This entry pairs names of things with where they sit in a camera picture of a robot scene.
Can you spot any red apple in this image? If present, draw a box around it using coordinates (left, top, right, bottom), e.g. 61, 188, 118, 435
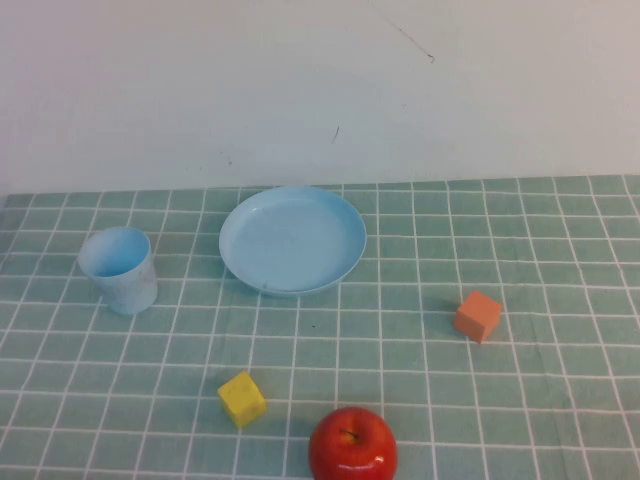
307, 406, 400, 480

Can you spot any green checked tablecloth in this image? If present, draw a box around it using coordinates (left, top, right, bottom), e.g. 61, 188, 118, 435
0, 174, 640, 480

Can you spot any orange cube block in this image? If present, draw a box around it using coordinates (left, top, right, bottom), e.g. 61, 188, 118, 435
453, 290, 503, 344

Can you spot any light blue plastic plate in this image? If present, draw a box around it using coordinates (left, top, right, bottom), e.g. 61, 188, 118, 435
218, 186, 368, 299

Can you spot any yellow cube block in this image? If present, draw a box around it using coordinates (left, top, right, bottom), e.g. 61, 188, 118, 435
216, 369, 268, 429

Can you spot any light blue plastic cup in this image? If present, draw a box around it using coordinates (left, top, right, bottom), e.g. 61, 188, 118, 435
77, 225, 159, 316

